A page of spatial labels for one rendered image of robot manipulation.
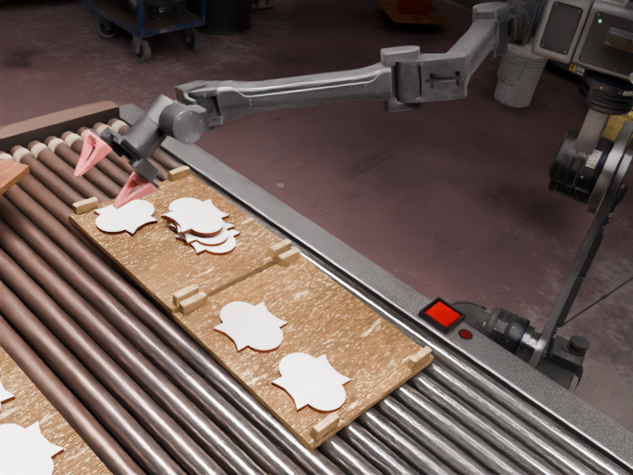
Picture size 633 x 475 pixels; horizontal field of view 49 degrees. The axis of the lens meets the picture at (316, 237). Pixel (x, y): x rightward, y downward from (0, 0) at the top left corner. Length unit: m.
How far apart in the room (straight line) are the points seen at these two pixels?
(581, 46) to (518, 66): 3.25
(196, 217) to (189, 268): 0.14
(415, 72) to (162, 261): 0.69
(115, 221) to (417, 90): 0.78
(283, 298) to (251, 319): 0.11
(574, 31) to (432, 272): 1.72
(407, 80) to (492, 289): 2.07
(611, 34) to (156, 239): 1.10
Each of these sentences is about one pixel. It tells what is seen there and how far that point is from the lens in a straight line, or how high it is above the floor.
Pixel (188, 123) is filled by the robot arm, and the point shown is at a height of 1.37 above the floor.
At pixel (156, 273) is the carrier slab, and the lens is 1.53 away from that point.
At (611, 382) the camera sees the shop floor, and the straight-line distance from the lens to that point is 3.05.
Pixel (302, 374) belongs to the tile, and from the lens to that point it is 1.33.
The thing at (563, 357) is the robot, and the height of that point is 0.28.
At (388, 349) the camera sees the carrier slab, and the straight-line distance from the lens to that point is 1.43.
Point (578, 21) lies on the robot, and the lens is 1.74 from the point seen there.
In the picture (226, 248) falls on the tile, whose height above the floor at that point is 0.95.
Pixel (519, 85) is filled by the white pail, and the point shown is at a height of 0.17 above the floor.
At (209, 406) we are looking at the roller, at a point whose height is 0.91.
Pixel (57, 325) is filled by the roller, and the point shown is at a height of 0.91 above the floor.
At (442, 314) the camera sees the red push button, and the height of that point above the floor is 0.93.
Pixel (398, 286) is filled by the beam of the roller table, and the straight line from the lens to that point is 1.61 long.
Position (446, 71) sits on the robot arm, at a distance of 1.27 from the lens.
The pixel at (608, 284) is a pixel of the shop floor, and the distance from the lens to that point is 3.58.
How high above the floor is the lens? 1.92
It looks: 36 degrees down
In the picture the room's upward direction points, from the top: 10 degrees clockwise
